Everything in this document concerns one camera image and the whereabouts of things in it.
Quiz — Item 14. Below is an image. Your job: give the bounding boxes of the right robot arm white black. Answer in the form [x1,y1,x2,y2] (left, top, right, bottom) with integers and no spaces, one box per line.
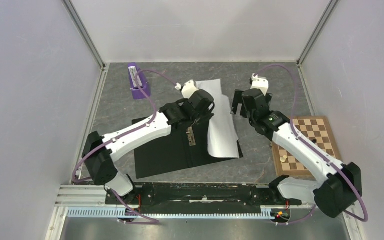
[231,89,369,222]

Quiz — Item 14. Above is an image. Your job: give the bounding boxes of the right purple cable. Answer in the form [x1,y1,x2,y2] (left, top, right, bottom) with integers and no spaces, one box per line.
[253,63,369,226]

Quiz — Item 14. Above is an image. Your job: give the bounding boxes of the wooden chessboard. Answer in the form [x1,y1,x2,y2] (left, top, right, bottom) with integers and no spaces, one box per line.
[271,116,343,180]

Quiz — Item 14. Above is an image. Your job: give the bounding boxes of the white paper sheets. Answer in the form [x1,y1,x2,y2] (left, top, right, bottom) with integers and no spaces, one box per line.
[196,79,240,159]

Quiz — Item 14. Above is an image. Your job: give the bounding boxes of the purple metronome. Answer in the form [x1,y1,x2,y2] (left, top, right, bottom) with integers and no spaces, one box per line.
[127,62,151,100]

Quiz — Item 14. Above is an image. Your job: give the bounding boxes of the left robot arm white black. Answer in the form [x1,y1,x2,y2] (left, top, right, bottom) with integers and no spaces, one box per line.
[79,89,215,204]

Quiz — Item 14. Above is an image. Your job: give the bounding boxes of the aluminium frame rail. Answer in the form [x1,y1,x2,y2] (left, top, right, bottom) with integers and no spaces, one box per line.
[55,184,356,220]

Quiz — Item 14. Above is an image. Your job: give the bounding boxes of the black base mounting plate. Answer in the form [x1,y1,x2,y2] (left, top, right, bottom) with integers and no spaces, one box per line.
[122,182,302,214]

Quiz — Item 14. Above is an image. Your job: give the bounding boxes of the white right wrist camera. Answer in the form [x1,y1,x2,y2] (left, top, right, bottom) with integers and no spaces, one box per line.
[250,74,269,95]

